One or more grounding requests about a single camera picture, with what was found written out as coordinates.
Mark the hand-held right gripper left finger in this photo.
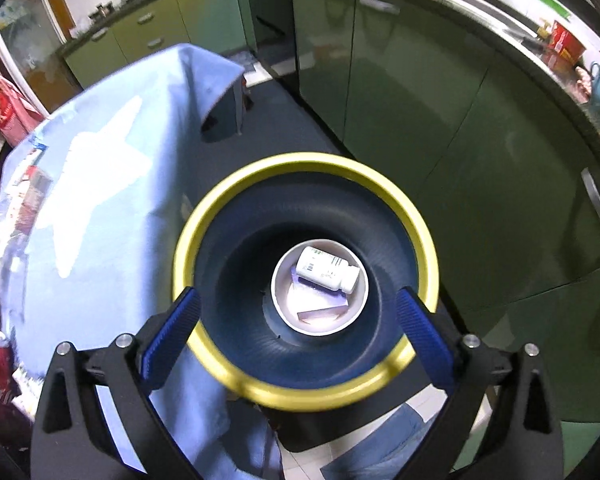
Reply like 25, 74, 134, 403
30, 286, 203, 480

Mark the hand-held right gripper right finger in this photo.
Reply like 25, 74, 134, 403
396, 286, 566, 480

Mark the yellow rimmed dark trash bin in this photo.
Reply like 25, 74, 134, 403
172, 151, 440, 413

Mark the white paper cup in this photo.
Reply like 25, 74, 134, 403
271, 240, 370, 337

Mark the person's blue jeans leg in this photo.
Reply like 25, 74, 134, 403
325, 402, 433, 480

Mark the pale purple box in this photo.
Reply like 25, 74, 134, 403
287, 280, 348, 323

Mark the white pill bottle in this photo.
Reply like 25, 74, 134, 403
295, 246, 362, 293

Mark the blue star printed tablecloth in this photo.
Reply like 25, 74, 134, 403
0, 42, 286, 480

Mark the heap of blurred packaging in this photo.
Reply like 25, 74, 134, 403
0, 140, 56, 281

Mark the green door cabinet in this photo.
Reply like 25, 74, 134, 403
290, 0, 600, 426

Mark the red printed bag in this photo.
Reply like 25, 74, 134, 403
0, 60, 46, 146

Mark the green drawer cabinet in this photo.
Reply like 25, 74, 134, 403
62, 0, 246, 88

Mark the red box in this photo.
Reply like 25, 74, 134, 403
542, 20, 587, 68

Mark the glass door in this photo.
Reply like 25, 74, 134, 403
0, 0, 81, 111

